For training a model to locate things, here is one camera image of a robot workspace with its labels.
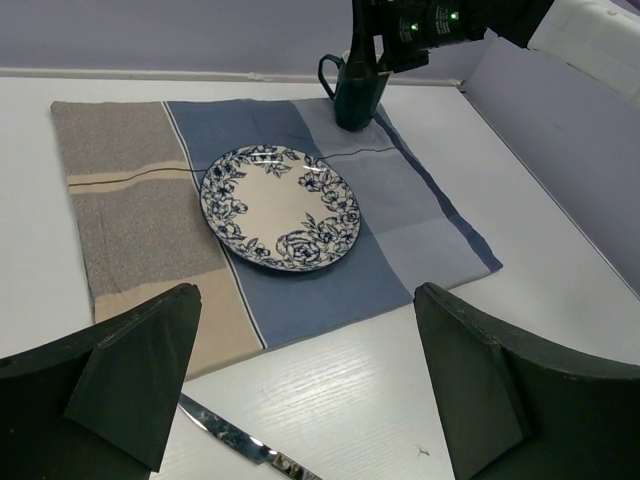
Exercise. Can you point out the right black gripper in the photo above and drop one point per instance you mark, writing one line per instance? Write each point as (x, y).
(411, 29)

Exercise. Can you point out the dark green mug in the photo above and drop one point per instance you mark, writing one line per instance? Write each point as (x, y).
(357, 92)

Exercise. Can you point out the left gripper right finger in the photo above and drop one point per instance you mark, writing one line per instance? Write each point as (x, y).
(513, 405)

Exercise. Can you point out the blue beige checked cloth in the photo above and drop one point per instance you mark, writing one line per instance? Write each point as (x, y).
(134, 172)

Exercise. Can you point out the steel table knife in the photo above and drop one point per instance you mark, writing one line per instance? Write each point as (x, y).
(242, 442)

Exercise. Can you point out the aluminium table edge rail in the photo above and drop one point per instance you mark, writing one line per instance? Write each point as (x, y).
(84, 85)

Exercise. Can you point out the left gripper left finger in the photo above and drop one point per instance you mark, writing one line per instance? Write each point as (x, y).
(99, 403)

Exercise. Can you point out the blue floral ceramic plate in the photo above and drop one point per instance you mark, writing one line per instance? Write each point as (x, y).
(280, 208)

